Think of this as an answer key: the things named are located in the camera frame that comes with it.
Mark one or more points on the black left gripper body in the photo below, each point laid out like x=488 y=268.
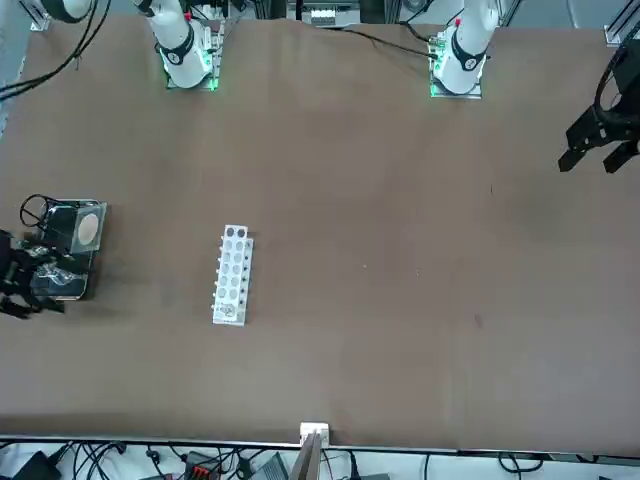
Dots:
x=629 y=105

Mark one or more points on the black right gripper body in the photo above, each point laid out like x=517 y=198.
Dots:
x=9 y=270

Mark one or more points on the clear glass flask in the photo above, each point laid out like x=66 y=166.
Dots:
x=55 y=275

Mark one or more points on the clear glass test tube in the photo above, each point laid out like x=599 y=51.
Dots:
x=228 y=311

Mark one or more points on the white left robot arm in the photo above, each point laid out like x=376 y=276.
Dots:
x=467 y=45

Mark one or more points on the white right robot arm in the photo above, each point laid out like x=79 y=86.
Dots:
x=175 y=45

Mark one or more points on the steel tray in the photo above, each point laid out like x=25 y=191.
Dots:
x=62 y=220

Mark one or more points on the large black power adapter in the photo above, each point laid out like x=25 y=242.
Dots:
x=35 y=467

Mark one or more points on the white test tube rack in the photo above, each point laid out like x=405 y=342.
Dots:
x=231 y=250

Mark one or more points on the power strip with red switches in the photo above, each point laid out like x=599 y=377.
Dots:
x=200 y=470

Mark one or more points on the white power strip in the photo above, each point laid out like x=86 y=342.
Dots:
x=322 y=17

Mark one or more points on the white side table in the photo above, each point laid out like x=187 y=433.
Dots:
x=575 y=470

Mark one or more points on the aluminium frame post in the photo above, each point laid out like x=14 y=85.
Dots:
x=614 y=35
x=40 y=22

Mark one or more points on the aluminium camera mount post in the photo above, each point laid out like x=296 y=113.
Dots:
x=315 y=450

